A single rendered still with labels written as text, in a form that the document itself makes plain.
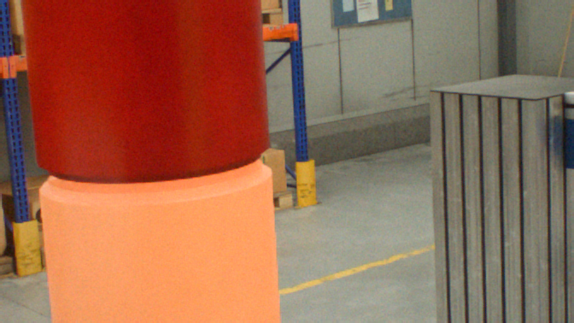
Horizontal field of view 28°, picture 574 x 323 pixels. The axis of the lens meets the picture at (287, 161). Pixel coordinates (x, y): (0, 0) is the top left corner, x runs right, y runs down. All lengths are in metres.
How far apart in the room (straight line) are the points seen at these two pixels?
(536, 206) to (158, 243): 1.80
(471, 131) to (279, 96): 9.54
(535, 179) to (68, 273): 1.79
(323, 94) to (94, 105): 11.74
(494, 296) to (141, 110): 1.92
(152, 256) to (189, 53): 0.04
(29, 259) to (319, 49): 4.51
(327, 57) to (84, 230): 11.75
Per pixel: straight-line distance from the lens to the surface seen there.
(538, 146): 2.00
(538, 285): 2.05
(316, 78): 11.88
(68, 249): 0.24
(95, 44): 0.22
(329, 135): 11.87
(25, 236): 8.58
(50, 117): 0.23
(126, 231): 0.23
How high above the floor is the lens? 2.32
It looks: 11 degrees down
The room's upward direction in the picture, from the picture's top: 3 degrees counter-clockwise
